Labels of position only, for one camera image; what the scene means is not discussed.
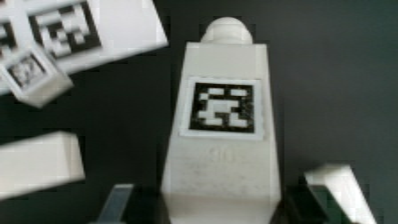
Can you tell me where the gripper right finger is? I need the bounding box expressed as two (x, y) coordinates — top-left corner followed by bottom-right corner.
(286, 164), (376, 224)

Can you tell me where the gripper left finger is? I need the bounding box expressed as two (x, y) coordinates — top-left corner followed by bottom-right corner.
(87, 184), (135, 224)

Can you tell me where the white chair leg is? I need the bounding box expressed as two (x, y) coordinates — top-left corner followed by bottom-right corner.
(161, 17), (280, 224)

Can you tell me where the white flat back plate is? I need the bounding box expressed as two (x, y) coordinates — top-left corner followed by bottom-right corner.
(0, 0), (168, 74)

